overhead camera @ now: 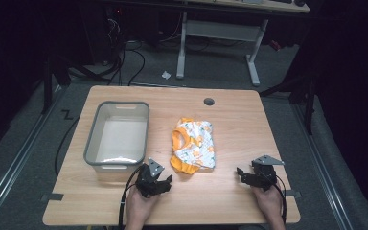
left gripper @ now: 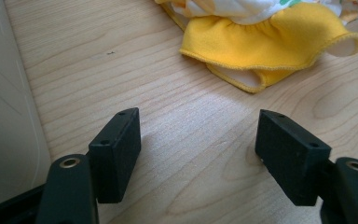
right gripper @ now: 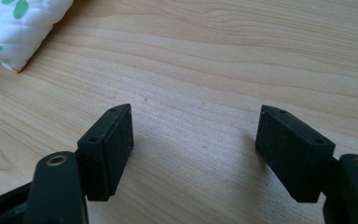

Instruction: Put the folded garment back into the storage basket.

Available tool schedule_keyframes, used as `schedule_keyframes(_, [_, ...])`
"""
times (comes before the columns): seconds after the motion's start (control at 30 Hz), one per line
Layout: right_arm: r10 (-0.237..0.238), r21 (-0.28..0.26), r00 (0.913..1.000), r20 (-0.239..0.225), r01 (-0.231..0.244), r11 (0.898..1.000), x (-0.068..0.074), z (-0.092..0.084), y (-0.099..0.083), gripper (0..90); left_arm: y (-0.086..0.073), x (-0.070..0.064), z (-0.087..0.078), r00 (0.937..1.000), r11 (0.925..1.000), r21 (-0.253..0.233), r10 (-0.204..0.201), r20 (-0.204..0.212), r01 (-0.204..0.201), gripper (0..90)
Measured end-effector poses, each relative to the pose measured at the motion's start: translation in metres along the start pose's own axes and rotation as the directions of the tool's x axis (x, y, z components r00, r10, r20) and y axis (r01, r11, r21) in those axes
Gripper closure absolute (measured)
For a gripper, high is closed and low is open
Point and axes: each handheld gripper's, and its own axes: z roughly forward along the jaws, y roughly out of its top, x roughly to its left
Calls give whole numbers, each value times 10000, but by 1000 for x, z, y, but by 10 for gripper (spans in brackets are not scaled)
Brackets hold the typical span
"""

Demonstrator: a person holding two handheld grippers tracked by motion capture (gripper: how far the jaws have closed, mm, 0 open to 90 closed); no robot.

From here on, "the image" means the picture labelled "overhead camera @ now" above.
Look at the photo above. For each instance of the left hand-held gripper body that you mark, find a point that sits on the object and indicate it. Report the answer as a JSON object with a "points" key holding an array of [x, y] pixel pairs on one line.
{"points": [[147, 185]]}

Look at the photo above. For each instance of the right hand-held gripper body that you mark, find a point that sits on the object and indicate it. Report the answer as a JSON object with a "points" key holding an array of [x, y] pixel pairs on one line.
{"points": [[263, 177]]}

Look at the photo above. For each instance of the person's left hand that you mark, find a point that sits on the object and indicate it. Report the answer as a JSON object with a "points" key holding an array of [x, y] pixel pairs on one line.
{"points": [[139, 206]]}

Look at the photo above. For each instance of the person's right hand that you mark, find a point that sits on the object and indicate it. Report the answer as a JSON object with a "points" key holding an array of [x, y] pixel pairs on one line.
{"points": [[270, 202]]}

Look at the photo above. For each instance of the grey tape strip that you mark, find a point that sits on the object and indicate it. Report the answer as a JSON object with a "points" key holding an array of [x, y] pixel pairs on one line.
{"points": [[52, 197], [294, 193]]}

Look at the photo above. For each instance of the orange and white child's garment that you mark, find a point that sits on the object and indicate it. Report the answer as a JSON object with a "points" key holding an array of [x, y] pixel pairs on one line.
{"points": [[195, 147]]}

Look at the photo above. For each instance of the white basin with grey rim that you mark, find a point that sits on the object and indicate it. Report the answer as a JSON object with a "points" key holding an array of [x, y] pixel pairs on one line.
{"points": [[119, 140]]}

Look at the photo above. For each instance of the black metal stand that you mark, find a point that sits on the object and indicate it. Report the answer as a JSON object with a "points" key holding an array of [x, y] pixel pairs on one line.
{"points": [[308, 105], [47, 86]]}

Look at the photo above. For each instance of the white crumpled paper scrap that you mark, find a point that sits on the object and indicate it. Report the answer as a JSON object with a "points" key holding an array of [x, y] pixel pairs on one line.
{"points": [[166, 75]]}

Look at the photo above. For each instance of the small red object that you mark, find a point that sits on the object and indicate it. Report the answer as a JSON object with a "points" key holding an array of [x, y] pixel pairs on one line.
{"points": [[275, 45]]}

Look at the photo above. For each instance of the white-framed desk with wooden top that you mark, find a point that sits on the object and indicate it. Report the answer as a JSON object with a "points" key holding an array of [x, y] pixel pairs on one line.
{"points": [[218, 30]]}

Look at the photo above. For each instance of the dark computer tower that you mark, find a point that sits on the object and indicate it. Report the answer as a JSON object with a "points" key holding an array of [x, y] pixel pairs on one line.
{"points": [[115, 32]]}

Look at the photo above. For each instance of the metal floor rail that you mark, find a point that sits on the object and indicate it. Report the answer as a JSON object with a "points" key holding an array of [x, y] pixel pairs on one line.
{"points": [[16, 159], [324, 166]]}

